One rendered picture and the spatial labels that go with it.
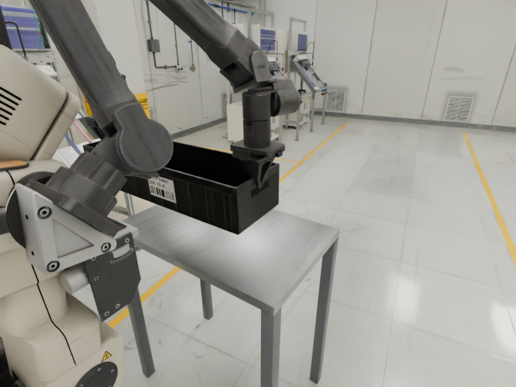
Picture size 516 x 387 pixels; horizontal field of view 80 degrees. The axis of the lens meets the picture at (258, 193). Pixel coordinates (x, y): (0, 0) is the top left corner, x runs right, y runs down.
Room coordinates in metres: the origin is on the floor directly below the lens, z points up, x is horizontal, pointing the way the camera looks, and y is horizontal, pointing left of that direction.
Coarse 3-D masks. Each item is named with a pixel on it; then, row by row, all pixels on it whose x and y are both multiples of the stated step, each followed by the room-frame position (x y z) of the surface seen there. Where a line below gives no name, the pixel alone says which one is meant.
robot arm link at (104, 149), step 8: (112, 136) 0.48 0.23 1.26; (104, 144) 0.42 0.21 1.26; (112, 144) 0.43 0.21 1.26; (96, 152) 0.41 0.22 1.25; (104, 152) 0.42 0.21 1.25; (112, 152) 0.42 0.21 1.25; (112, 160) 0.42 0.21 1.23; (120, 168) 0.42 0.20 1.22; (136, 176) 0.47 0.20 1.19; (144, 176) 0.47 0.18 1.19; (152, 176) 0.44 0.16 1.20
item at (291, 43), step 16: (288, 32) 6.24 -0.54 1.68; (304, 32) 6.66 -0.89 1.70; (288, 48) 6.02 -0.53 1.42; (304, 48) 6.49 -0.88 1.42; (288, 64) 6.01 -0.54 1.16; (304, 64) 6.25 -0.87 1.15; (304, 80) 5.91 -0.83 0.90; (320, 80) 6.47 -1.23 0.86; (304, 96) 6.20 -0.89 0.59; (304, 112) 6.26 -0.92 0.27
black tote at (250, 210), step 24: (96, 144) 0.92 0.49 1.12; (168, 168) 0.69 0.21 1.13; (192, 168) 0.87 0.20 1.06; (216, 168) 0.82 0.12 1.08; (240, 168) 0.77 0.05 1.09; (144, 192) 0.74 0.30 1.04; (168, 192) 0.69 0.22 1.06; (192, 192) 0.64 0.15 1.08; (216, 192) 0.60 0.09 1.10; (240, 192) 0.58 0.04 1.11; (264, 192) 0.66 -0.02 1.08; (192, 216) 0.65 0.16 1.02; (216, 216) 0.60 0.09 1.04; (240, 216) 0.58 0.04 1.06
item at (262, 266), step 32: (160, 224) 0.98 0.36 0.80; (192, 224) 0.98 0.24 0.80; (256, 224) 0.98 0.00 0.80; (288, 224) 0.98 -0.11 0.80; (320, 224) 0.98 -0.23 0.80; (160, 256) 0.82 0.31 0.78; (192, 256) 0.79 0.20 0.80; (224, 256) 0.79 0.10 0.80; (256, 256) 0.79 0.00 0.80; (288, 256) 0.79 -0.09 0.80; (320, 256) 0.82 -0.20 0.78; (224, 288) 0.67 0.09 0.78; (256, 288) 0.65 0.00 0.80; (288, 288) 0.65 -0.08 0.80; (320, 288) 0.94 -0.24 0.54; (320, 320) 0.93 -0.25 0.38; (320, 352) 0.92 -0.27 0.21
